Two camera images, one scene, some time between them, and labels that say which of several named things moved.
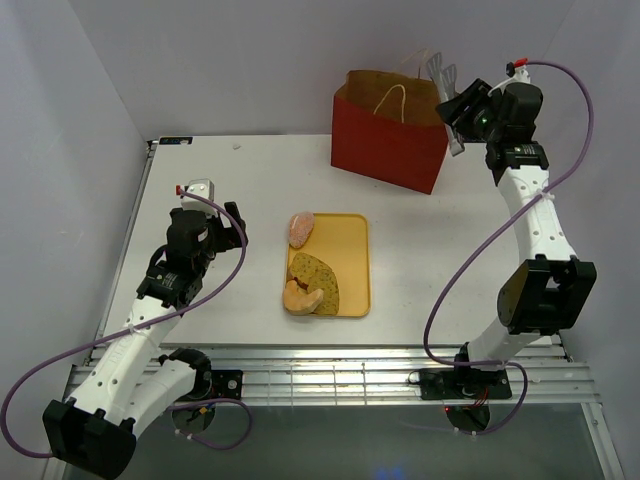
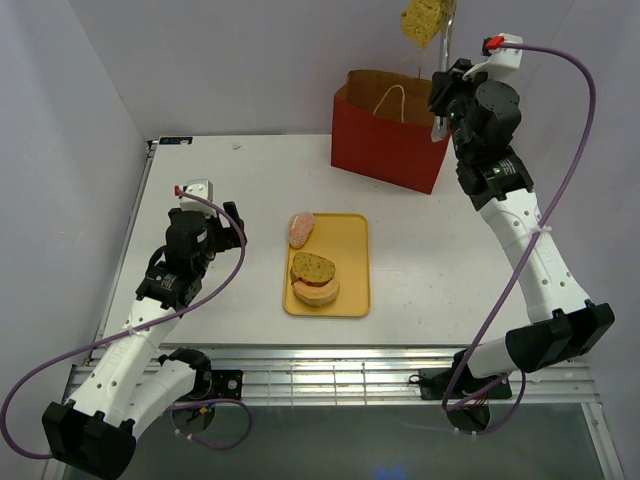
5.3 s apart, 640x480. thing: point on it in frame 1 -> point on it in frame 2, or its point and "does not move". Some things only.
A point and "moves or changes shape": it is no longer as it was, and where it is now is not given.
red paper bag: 386,127 does not move
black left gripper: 230,236 does not move
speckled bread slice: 319,275 -> 423,19
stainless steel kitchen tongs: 445,82 moves or changes shape
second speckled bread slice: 304,266 does not move
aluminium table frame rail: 383,376 does not move
